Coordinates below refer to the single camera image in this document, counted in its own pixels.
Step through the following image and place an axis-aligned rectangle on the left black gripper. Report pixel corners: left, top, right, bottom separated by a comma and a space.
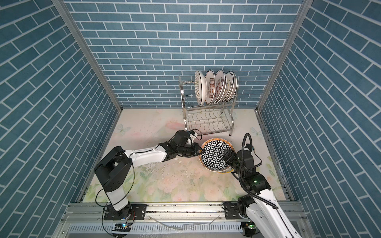
176, 142, 205, 158

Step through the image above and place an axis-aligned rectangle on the yellow rimmed polka dot plate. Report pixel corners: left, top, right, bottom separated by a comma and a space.
219, 168, 234, 174

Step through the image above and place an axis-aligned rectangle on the orange rimmed floral pattern plate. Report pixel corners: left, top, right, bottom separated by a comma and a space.
199, 138, 234, 173

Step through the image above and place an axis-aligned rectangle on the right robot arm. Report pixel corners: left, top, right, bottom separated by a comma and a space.
223, 133, 301, 238

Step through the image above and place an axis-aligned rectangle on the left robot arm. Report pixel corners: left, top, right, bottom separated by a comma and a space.
94, 130, 204, 212

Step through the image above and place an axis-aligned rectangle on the silver metal dish rack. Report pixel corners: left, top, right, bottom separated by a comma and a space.
178, 76, 238, 135

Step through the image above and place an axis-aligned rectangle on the white plate black striped rim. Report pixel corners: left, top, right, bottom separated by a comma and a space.
194, 70, 208, 106

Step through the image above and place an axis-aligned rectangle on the blue rimmed white plate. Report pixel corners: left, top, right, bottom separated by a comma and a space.
221, 71, 233, 102

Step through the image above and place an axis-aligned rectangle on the right green circuit board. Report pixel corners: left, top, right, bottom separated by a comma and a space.
241, 222, 258, 238

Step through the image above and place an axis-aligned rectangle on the green circuit board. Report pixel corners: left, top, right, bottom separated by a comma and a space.
241, 222, 258, 238
112, 223, 132, 233

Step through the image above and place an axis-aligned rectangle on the green rimmed red text plate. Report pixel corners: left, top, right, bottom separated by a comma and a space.
205, 70, 215, 105

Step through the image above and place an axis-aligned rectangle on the left green circuit board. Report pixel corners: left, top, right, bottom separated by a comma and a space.
112, 223, 132, 233

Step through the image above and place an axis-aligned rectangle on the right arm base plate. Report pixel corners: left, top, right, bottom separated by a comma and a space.
221, 202, 245, 220

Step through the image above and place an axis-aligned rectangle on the white slotted cable duct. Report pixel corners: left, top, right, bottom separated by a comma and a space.
67, 222, 242, 235

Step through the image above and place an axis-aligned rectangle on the loose grey cable on rail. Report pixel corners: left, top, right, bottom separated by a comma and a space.
147, 215, 221, 231

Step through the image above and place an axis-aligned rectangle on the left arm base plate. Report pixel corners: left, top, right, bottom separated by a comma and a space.
103, 204, 147, 221

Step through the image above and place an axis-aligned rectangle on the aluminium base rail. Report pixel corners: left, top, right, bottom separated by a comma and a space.
53, 201, 316, 238

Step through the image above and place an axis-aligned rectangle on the right corner aluminium post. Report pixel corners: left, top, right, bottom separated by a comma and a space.
257, 0, 313, 112

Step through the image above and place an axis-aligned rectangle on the corner aluminium post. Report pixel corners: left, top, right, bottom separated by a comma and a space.
257, 0, 313, 112
52, 0, 123, 113

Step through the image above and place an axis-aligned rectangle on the left corner aluminium post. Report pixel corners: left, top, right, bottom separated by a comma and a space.
52, 0, 123, 113

